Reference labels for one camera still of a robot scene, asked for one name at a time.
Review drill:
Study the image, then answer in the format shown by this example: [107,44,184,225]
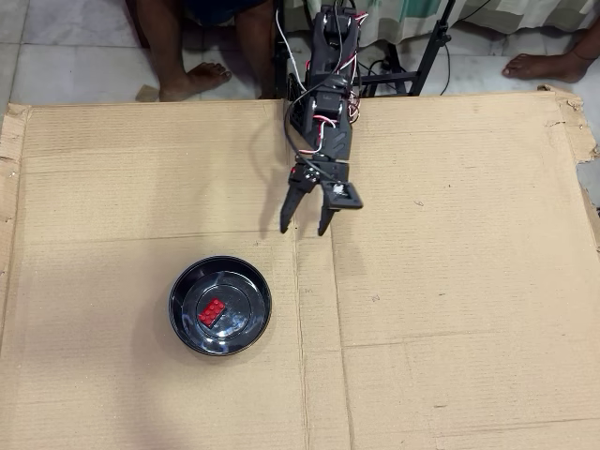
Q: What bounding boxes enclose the bare human foot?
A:
[502,17,600,85]

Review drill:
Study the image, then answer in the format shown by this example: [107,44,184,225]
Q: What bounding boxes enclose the black tripod stand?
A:
[355,0,458,98]

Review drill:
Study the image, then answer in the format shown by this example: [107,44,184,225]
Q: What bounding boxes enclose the white cable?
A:
[275,6,307,86]

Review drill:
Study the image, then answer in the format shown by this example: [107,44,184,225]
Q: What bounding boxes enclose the dark blue shorts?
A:
[181,0,269,27]

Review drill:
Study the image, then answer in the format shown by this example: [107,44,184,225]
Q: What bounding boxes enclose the bare human leg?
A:
[232,0,278,100]
[134,0,233,103]

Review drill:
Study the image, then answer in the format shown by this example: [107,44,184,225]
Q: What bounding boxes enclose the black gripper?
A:
[279,157,353,237]

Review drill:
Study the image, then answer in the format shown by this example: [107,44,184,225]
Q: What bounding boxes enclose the red lego block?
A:
[197,297,227,328]

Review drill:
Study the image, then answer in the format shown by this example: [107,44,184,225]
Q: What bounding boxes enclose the black round bowl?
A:
[168,254,274,355]

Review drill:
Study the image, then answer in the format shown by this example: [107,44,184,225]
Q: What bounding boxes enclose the thin black cable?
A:
[438,39,452,98]

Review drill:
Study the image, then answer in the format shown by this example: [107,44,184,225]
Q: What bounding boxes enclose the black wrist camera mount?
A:
[323,181,366,211]

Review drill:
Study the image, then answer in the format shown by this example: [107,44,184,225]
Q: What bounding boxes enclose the brown cardboard sheet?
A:
[0,83,600,450]

